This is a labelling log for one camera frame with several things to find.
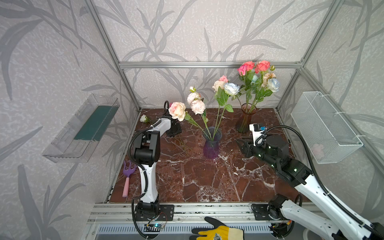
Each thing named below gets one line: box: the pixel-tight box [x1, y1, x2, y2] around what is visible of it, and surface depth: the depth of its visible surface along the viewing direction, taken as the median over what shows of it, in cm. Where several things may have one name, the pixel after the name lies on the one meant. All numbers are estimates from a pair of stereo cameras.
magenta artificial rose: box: [237, 61, 254, 112], surface depth 84 cm
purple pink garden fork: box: [122, 160, 137, 198], surface depth 86 cm
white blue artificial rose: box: [266, 78, 281, 93], surface depth 80 cm
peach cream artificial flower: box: [262, 72, 277, 88], surface depth 88 cm
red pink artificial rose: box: [252, 60, 273, 111], surface depth 83 cm
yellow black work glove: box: [189, 216, 245, 240], surface depth 68 cm
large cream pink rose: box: [168, 102, 186, 122], surface depth 63 cm
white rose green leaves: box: [140, 114, 152, 123], surface depth 113 cm
